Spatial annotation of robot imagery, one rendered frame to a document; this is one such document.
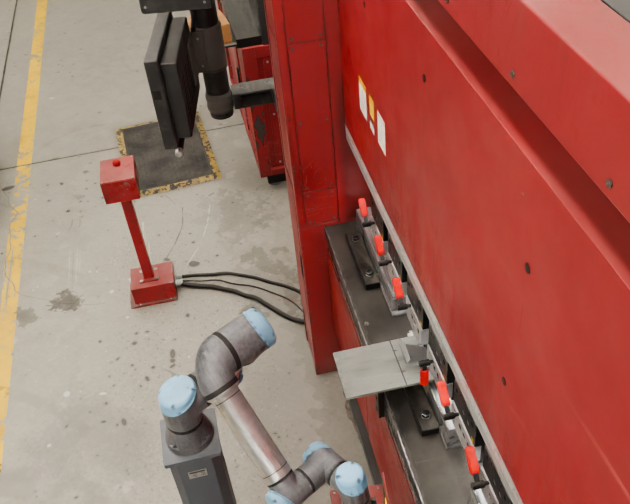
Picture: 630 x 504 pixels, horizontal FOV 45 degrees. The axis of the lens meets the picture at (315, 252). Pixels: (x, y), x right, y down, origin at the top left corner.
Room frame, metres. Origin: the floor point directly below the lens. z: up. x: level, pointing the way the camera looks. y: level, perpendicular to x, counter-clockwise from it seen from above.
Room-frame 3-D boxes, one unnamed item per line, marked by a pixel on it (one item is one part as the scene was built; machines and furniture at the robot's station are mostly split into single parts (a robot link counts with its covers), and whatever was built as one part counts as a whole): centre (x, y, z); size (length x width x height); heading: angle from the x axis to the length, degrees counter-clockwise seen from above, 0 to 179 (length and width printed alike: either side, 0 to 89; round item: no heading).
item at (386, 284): (2.05, -0.24, 0.92); 0.50 x 0.06 x 0.10; 8
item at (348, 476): (1.08, -0.03, 1.03); 0.09 x 0.08 x 0.11; 39
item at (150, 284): (3.00, 0.88, 0.41); 0.25 x 0.20 x 0.83; 98
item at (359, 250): (2.09, -0.17, 0.89); 0.30 x 0.05 x 0.03; 8
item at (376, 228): (1.92, -0.25, 1.18); 0.15 x 0.09 x 0.17; 8
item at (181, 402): (1.47, 0.45, 0.94); 0.13 x 0.12 x 0.14; 129
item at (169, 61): (2.63, 0.45, 1.42); 0.45 x 0.12 x 0.36; 178
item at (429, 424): (1.45, -0.26, 0.89); 0.30 x 0.05 x 0.03; 8
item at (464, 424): (1.13, -0.36, 1.18); 0.15 x 0.09 x 0.17; 8
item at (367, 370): (1.48, -0.16, 1.00); 0.26 x 0.18 x 0.01; 98
